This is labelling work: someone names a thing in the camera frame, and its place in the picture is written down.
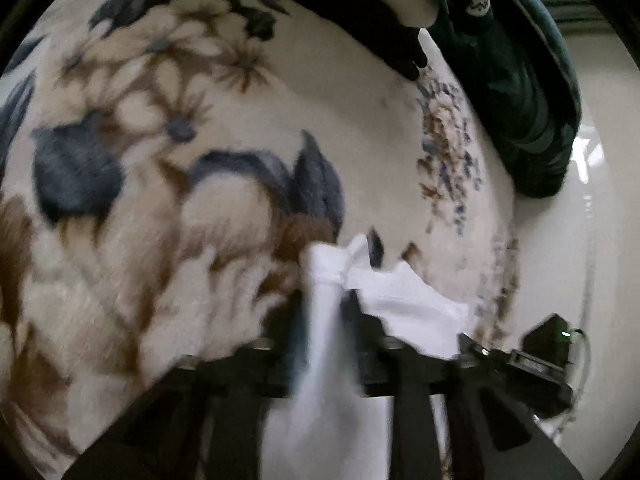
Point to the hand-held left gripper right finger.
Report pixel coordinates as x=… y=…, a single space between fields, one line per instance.
x=354 y=332

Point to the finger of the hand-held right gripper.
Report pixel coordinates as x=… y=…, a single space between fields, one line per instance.
x=492 y=358

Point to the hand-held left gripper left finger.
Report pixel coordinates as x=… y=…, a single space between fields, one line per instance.
x=294 y=345

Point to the white t-shirt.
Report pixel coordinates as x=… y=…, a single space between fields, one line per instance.
x=325 y=425

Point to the white bed headboard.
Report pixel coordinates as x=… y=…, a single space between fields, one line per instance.
x=600 y=260

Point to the floral bed blanket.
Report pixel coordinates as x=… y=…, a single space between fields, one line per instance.
x=150 y=260

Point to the dark green blanket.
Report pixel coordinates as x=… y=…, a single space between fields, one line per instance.
x=515 y=110

